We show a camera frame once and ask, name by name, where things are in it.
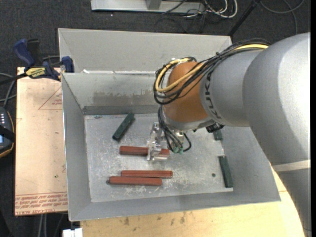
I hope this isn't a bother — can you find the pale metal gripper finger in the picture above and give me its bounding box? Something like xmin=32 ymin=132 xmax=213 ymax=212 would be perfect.
xmin=148 ymin=122 xmax=163 ymax=148
xmin=147 ymin=142 xmax=171 ymax=161

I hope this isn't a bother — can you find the red-brown block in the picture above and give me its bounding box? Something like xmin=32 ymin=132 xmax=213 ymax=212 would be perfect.
xmin=119 ymin=145 xmax=171 ymax=157
xmin=106 ymin=176 xmax=163 ymax=187
xmin=120 ymin=170 xmax=174 ymax=179

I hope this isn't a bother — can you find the grey metal bin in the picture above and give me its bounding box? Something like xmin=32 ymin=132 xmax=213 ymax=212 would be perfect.
xmin=58 ymin=28 xmax=281 ymax=222

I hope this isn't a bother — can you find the brown cardboard board red print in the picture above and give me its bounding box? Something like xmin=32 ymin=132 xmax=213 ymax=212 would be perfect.
xmin=14 ymin=67 xmax=69 ymax=217

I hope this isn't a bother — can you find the black cylinder on white bracket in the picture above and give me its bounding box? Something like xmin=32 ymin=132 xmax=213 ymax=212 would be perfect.
xmin=205 ymin=121 xmax=226 ymax=134

